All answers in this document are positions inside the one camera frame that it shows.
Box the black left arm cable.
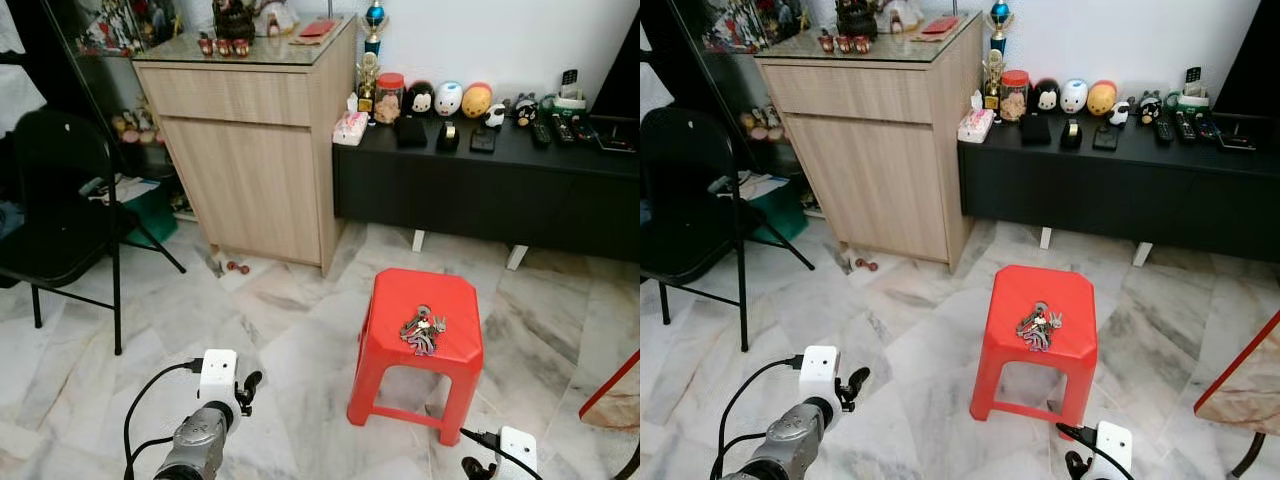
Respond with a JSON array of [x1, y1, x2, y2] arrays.
[[123, 358, 206, 480], [711, 354, 805, 480]]

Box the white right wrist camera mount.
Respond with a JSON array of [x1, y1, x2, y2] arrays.
[[1093, 421, 1134, 480], [497, 427, 539, 480]]

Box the gold trophy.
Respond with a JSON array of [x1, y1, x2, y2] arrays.
[[981, 47, 1006, 111], [356, 50, 382, 114]]

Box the red-edged table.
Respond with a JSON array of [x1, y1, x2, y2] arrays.
[[1193, 310, 1280, 437], [579, 350, 641, 434]]

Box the bunch of keys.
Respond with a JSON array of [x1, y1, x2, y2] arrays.
[[400, 305, 448, 357], [1016, 302, 1064, 353]]

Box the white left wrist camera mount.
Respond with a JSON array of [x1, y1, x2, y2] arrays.
[[799, 346, 840, 401], [198, 349, 240, 406]]

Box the black low sideboard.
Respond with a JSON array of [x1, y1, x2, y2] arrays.
[[957, 106, 1280, 268], [332, 108, 641, 271]]

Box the green storage box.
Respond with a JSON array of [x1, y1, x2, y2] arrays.
[[744, 175, 810, 242], [118, 180, 180, 245]]

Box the black display shelf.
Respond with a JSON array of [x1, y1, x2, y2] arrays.
[[664, 0, 823, 219], [38, 0, 197, 221]]

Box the clear jar with red lid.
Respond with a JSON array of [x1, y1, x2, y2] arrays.
[[1000, 70, 1032, 123], [374, 72, 406, 126]]

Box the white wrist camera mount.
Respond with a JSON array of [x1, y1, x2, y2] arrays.
[[198, 349, 240, 406], [497, 427, 539, 480], [799, 346, 840, 401], [1093, 421, 1134, 480]]

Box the blue trophy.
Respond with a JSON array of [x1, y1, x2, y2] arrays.
[[362, 0, 389, 57], [987, 0, 1014, 54]]

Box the white figurine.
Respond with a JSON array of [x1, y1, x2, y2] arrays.
[[880, 0, 924, 34], [256, 0, 300, 38]]

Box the light wooden cabinet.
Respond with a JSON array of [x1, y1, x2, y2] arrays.
[[133, 15, 359, 276], [755, 12, 984, 273]]

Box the red plastic stool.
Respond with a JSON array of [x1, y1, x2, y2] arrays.
[[347, 268, 485, 447], [970, 265, 1099, 442]]

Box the pink tissue box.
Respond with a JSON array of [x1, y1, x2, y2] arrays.
[[332, 94, 372, 148], [957, 91, 998, 144]]

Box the black television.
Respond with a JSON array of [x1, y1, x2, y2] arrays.
[[590, 18, 641, 127], [1214, 0, 1280, 123]]

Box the black folding chair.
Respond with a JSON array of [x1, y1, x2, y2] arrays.
[[0, 108, 188, 357], [640, 105, 816, 354]]

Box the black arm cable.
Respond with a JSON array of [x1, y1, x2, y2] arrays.
[[1057, 423, 1137, 480], [123, 358, 206, 480], [460, 428, 543, 480], [711, 354, 805, 480]]

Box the green holder with phone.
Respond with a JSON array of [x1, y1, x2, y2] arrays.
[[1166, 66, 1212, 112], [551, 68, 590, 114]]

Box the dark incense pot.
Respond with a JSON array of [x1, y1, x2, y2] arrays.
[[212, 0, 258, 42], [835, 0, 882, 42]]

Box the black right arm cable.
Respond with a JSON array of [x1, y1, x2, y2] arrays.
[[460, 428, 543, 480], [1057, 423, 1137, 480]]

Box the plush toys on shelf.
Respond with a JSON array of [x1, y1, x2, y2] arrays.
[[111, 100, 167, 147], [738, 100, 786, 144]]

